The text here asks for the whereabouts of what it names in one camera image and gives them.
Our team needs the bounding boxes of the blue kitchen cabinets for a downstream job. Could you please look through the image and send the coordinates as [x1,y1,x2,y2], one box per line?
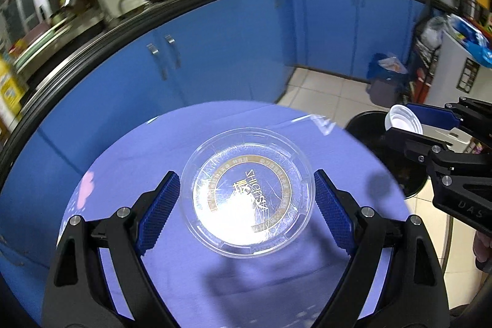
[0,0,427,313]

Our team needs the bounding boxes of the clear snack bag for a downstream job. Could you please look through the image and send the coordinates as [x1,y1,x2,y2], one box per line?
[379,57,408,75]

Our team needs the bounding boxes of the yellow packet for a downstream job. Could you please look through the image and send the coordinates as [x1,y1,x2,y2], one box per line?
[0,57,24,136]

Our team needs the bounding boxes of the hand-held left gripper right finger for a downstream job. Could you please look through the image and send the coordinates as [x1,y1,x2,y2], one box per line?
[307,168,450,328]

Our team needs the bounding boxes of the clear round plastic lid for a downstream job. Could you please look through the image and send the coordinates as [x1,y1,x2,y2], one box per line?
[180,127,316,259]

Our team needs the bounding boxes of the white hanging plastic bag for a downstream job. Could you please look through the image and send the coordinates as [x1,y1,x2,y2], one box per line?
[421,17,448,48]

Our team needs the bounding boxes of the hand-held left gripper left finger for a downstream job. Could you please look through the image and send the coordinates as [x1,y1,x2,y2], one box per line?
[42,170,181,328]

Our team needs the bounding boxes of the grey bin with blue liner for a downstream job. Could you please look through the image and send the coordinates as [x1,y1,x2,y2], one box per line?
[367,52,409,106]

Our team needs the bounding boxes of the person's right hand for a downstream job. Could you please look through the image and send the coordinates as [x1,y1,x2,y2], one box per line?
[474,231,492,271]

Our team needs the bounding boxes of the black round trash bin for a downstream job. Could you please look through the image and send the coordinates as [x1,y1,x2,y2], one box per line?
[345,111,427,198]

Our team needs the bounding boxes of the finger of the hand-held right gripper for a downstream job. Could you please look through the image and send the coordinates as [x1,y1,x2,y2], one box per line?
[385,127,492,180]
[405,97,492,144]

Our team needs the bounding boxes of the white bottle cap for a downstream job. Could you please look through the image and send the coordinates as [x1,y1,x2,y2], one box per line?
[384,104,423,134]

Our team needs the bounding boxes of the blue plastic bags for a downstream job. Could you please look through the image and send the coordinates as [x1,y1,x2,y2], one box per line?
[448,15,492,67]

